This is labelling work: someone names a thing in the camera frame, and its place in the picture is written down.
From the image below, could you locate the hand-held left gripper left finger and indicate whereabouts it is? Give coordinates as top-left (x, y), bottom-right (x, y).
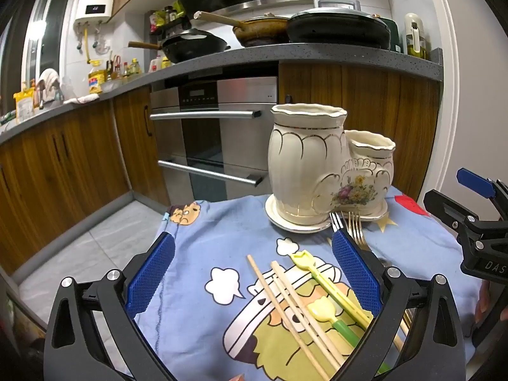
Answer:
top-left (43, 231), bottom-right (177, 381)

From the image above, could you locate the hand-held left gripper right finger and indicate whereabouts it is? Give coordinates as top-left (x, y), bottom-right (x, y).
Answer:
top-left (331, 229), bottom-right (467, 381)

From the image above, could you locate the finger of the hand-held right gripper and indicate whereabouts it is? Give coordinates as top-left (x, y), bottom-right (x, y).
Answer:
top-left (456, 168), bottom-right (508, 223)
top-left (423, 189), bottom-right (483, 243)

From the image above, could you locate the yellow utensil with green handle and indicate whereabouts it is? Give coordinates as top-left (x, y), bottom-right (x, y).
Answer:
top-left (307, 299), bottom-right (391, 374)

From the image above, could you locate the wooden chopstick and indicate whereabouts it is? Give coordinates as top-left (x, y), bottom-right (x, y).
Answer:
top-left (277, 263), bottom-right (348, 363)
top-left (247, 254), bottom-right (331, 380)
top-left (271, 261), bottom-right (343, 369)

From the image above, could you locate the cream ceramic utensil holder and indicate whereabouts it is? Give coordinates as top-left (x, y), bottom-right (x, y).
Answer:
top-left (267, 103), bottom-right (396, 225)

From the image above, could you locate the person's right hand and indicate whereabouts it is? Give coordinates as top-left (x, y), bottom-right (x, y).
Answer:
top-left (475, 280), bottom-right (494, 323)

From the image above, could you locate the pale yellow tulip utensil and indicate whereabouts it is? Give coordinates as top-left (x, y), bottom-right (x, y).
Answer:
top-left (291, 250), bottom-right (374, 326)

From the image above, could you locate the gold fork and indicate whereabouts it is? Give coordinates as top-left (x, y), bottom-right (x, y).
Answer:
top-left (346, 211), bottom-right (374, 255)

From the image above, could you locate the blue cartoon printed cloth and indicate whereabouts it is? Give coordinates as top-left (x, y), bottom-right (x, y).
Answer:
top-left (153, 184), bottom-right (483, 381)

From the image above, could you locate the cream ceramic saucer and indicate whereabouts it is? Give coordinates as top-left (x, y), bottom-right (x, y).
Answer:
top-left (265, 194), bottom-right (390, 233)

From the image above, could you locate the wooden base cabinet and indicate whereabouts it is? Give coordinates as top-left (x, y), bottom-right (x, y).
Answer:
top-left (0, 85), bottom-right (171, 276)
top-left (278, 61), bottom-right (443, 204)

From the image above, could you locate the stainless steel built-in oven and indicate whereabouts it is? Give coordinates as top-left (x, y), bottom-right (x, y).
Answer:
top-left (149, 76), bottom-right (279, 204)

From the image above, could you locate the cream oil dispenser bottle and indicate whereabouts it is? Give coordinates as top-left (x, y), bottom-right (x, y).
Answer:
top-left (403, 13), bottom-right (428, 60)

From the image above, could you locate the dark green appliance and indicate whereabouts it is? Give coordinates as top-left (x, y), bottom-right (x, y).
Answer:
top-left (375, 15), bottom-right (402, 53)

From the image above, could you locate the pink dishcloth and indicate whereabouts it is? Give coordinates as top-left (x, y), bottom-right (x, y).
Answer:
top-left (63, 94), bottom-right (100, 106)

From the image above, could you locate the grey speckled countertop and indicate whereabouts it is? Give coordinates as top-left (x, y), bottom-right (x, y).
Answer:
top-left (0, 43), bottom-right (444, 145)

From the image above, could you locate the yellow cooking oil bottle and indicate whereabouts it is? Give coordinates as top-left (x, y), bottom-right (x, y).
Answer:
top-left (88, 67), bottom-right (105, 95)

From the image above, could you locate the black electric griddle silver lid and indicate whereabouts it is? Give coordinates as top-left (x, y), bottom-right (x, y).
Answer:
top-left (286, 0), bottom-right (392, 50)

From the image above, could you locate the row of condiment bottles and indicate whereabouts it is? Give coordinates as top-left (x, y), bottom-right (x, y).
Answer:
top-left (104, 57), bottom-right (144, 83)

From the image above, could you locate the white bottle with red label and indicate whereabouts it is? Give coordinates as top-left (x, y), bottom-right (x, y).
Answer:
top-left (148, 56), bottom-right (172, 74)

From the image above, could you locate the yellow food bag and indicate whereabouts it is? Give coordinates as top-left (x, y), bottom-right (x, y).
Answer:
top-left (13, 88), bottom-right (36, 122)

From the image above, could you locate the white hanging towel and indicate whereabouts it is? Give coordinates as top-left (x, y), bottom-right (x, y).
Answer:
top-left (39, 68), bottom-right (61, 101)

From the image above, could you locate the black spice rack with packets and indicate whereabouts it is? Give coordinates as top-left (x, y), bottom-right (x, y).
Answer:
top-left (148, 1), bottom-right (188, 36)

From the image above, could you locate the kitchen window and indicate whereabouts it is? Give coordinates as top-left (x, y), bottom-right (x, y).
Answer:
top-left (20, 0), bottom-right (77, 90)

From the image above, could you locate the black wok with wooden handle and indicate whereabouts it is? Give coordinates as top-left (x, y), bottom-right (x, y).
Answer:
top-left (128, 29), bottom-right (231, 64)

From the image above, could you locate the yellow gas hose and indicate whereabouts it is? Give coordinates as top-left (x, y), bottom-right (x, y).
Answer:
top-left (81, 27), bottom-right (101, 67)

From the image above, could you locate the brown pan with wooden handle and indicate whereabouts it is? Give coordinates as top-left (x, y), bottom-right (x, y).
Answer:
top-left (193, 11), bottom-right (291, 47)

